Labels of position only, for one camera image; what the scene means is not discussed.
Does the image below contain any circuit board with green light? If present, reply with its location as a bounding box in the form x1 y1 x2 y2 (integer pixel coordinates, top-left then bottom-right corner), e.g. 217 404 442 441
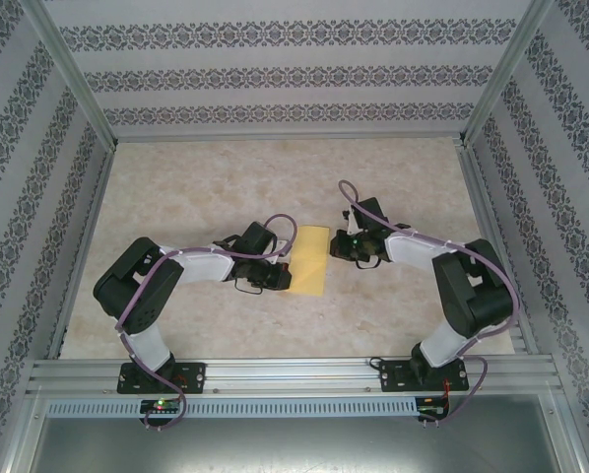
140 398 181 415

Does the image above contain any yellow cloth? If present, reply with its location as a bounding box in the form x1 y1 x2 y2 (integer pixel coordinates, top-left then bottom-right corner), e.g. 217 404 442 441
287 225 330 297

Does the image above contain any slotted grey cable duct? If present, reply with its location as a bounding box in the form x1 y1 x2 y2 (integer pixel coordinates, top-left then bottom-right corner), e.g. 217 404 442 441
45 396 419 419

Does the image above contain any grey metal sheet panel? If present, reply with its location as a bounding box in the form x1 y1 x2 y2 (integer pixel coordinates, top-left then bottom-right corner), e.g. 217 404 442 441
28 416 581 473

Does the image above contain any aluminium frame post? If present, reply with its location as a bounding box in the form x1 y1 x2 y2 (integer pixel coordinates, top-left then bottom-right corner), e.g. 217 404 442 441
459 0 555 147
21 0 119 149

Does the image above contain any aluminium mounting rail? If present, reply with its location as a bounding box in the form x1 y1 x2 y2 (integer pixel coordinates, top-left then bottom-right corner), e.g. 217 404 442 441
26 358 559 395

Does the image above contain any thin black left gripper cable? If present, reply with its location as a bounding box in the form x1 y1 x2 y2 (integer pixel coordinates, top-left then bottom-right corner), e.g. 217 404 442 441
233 277 264 296

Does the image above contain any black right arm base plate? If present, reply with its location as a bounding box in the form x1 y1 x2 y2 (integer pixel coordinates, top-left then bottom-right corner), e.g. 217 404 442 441
378 359 471 394

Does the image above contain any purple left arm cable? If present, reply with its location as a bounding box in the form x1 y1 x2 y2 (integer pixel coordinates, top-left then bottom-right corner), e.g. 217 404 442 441
115 213 298 433

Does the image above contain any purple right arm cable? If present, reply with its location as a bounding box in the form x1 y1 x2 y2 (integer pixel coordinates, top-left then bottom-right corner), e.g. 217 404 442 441
337 179 520 428

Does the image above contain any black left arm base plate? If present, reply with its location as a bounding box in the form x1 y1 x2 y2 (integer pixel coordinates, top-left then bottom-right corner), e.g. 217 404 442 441
118 362 208 395

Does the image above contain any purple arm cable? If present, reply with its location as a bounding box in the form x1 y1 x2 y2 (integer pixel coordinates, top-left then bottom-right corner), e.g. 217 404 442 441
337 179 520 428
115 213 298 433

